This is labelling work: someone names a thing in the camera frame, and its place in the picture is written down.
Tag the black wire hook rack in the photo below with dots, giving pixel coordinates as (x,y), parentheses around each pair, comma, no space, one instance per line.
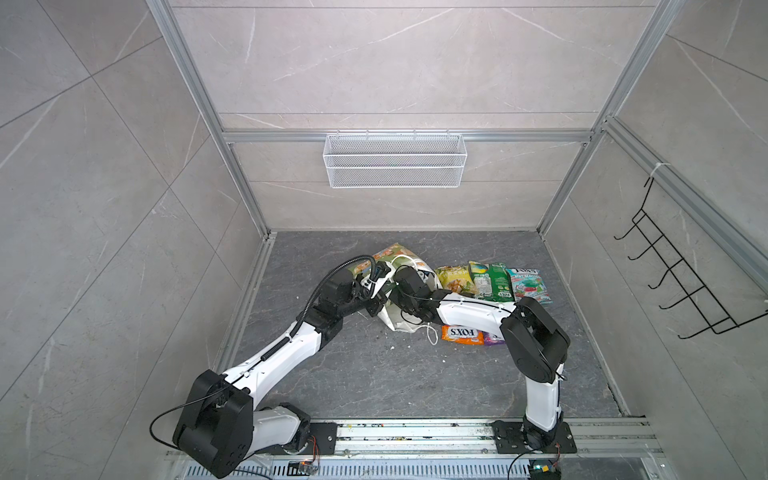
(679,272)

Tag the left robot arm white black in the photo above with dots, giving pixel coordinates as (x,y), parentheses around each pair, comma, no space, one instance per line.
(221,424)

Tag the purple Fox's berries candy bag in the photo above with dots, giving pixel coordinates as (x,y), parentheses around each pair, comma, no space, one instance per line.
(491,339)

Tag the orange snack packet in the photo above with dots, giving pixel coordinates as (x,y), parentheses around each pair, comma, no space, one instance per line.
(462,335)

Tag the white floral paper bag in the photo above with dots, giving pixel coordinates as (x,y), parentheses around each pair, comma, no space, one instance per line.
(402,264)

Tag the yellow chips snack bag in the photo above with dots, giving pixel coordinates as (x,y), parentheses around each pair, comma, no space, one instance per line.
(457,279)

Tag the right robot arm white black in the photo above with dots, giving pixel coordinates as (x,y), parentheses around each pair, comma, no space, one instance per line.
(537,344)

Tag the teal snack packet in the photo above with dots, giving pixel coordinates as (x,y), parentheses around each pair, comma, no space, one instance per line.
(528,283)

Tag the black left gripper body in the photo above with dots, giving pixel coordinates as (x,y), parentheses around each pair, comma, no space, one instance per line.
(373,305)

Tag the green Fox's candy bag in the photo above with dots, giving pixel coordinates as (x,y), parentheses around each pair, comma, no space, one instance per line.
(491,281)

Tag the white wire mesh basket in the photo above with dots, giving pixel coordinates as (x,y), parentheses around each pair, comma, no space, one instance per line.
(415,160)

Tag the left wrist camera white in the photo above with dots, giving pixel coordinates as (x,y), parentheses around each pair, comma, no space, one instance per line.
(376,281)

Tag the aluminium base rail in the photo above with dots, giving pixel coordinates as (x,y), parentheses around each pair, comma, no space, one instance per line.
(465,448)

